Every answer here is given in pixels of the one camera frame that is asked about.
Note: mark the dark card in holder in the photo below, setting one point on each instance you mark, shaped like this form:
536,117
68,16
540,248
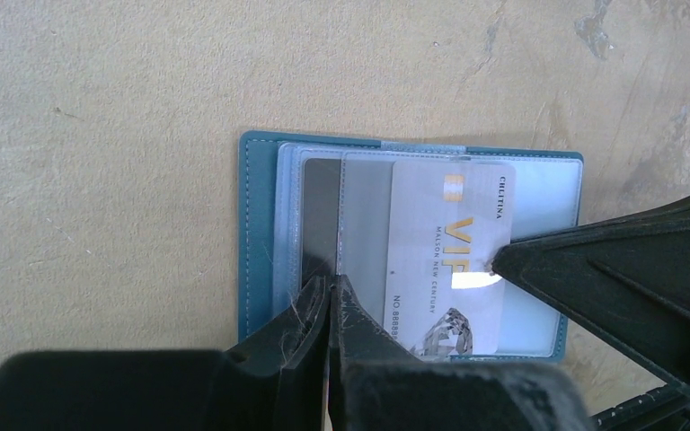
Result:
320,217

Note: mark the white VIP card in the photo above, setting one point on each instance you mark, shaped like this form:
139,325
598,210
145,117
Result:
447,221

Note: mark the blue card holder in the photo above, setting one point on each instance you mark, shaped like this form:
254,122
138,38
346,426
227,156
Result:
546,199

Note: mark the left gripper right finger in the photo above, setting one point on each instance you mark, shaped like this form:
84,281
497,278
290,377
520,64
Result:
375,384

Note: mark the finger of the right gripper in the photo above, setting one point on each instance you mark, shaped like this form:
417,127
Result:
626,280
661,409

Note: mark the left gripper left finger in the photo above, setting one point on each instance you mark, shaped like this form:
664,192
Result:
273,380

